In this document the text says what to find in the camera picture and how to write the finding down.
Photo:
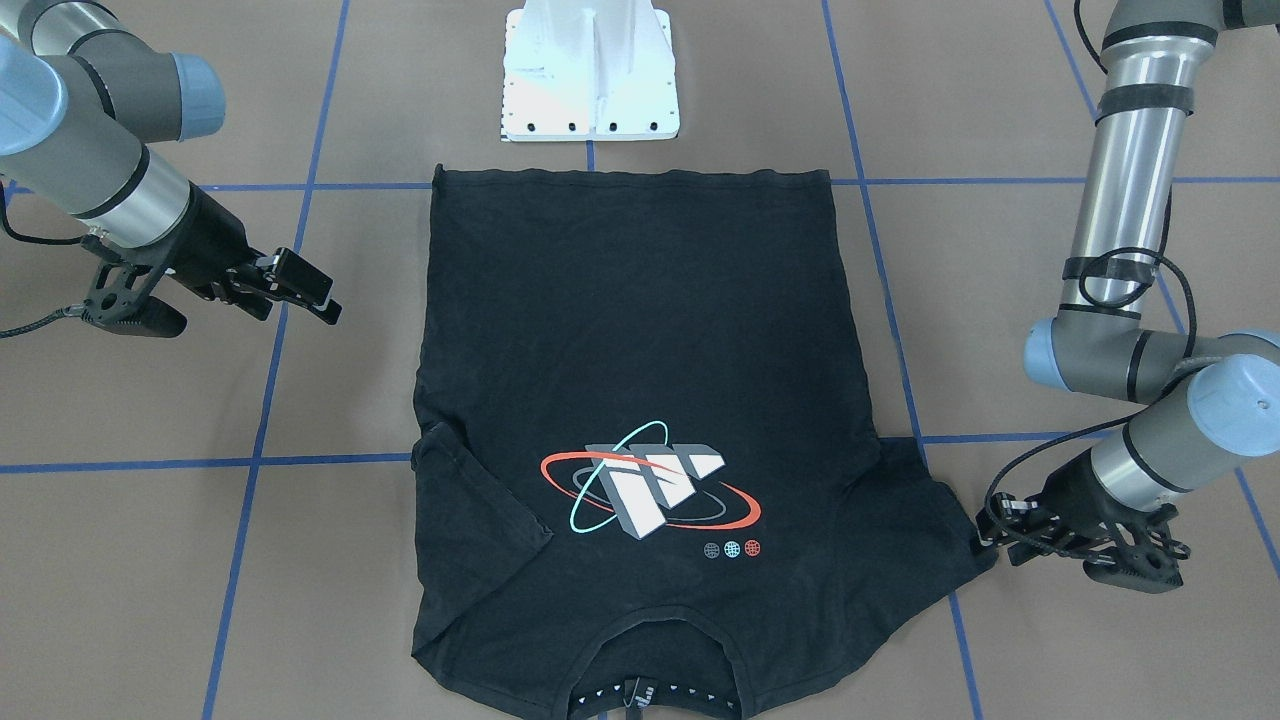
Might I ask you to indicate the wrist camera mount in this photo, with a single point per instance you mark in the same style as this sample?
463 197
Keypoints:
121 298
1142 556

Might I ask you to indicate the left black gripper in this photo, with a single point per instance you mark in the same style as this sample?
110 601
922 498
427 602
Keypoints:
1075 493

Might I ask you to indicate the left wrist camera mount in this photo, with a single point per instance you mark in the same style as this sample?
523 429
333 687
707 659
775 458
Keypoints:
1142 556

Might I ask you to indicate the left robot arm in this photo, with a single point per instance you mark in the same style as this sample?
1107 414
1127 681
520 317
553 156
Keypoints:
1127 327

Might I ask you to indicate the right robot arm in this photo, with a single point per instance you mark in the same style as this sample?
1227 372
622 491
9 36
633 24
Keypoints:
84 103

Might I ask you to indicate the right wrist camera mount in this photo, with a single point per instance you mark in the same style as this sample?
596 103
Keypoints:
121 298

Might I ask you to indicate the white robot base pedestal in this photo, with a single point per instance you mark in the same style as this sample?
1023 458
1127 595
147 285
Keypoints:
589 71

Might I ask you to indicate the black printed t-shirt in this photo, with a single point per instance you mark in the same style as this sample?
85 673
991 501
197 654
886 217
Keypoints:
648 470

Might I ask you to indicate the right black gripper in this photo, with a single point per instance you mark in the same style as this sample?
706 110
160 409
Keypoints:
207 238

